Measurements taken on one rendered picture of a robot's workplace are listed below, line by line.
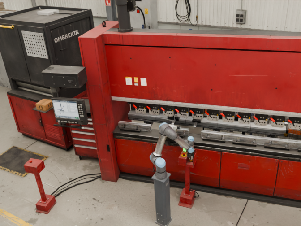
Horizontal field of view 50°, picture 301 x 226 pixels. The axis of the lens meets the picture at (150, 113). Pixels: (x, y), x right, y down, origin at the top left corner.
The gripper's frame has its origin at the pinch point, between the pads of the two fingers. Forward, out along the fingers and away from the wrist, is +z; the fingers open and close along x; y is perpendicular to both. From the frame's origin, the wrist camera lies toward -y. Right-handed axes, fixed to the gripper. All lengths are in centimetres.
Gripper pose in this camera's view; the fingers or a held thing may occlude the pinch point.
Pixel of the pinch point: (191, 159)
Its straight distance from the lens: 432.7
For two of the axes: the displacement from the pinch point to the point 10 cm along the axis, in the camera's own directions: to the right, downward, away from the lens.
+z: 0.9, 8.3, 5.5
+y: 3.7, -5.4, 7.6
